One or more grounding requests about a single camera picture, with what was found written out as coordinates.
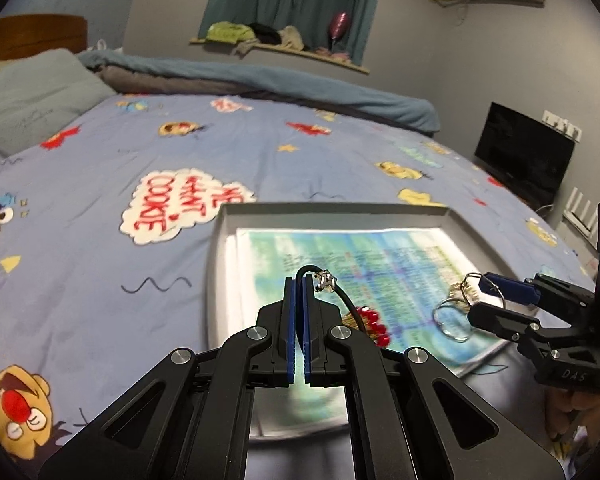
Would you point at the beige cloth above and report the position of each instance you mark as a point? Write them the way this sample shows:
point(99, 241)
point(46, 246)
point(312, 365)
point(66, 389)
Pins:
point(292, 37)

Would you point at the white router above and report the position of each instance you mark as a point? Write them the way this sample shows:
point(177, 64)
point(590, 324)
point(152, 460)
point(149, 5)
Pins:
point(582, 212)

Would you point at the silver linked rings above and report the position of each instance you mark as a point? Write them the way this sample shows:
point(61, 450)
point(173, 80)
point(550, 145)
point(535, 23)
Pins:
point(452, 321)

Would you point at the black cloth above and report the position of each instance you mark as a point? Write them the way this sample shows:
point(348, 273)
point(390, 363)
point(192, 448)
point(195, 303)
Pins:
point(266, 33)

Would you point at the wooden headboard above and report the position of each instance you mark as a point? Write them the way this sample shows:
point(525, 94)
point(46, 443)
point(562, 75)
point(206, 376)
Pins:
point(35, 35)

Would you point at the grey-green pillow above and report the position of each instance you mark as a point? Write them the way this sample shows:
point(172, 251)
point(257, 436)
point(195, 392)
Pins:
point(35, 95)

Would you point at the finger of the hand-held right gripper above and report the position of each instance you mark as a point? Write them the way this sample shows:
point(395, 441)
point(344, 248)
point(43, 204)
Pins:
point(495, 321)
point(510, 290)

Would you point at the wooden window sill shelf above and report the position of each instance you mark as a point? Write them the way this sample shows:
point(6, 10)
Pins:
point(285, 51)

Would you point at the pink foil balloon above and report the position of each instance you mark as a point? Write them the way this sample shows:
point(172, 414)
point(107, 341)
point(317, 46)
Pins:
point(339, 25)

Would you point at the blue-green printed paper sheet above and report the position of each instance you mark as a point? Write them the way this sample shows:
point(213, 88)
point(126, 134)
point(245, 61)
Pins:
point(380, 270)

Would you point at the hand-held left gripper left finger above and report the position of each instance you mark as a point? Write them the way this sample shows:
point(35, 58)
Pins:
point(291, 332)

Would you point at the person's right hand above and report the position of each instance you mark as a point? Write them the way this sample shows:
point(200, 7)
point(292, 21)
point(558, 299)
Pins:
point(565, 412)

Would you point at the blue cartoon printed bed sheet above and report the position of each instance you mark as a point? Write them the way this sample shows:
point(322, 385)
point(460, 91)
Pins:
point(105, 280)

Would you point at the white wall hook rack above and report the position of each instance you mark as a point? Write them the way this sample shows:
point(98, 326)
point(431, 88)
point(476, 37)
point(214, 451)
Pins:
point(562, 124)

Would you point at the grey shallow tray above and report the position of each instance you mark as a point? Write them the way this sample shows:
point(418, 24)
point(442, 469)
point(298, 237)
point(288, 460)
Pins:
point(215, 280)

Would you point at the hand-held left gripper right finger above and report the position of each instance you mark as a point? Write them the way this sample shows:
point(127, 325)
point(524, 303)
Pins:
point(308, 332)

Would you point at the grey blanket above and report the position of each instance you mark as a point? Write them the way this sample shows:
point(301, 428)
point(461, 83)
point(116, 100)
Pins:
point(145, 80)

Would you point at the blue duvet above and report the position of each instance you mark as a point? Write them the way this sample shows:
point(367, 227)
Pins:
point(280, 82)

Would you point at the green cloth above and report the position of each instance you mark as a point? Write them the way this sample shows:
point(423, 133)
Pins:
point(227, 31)

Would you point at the black monitor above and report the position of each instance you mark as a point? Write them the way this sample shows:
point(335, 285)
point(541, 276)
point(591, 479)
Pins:
point(522, 147)

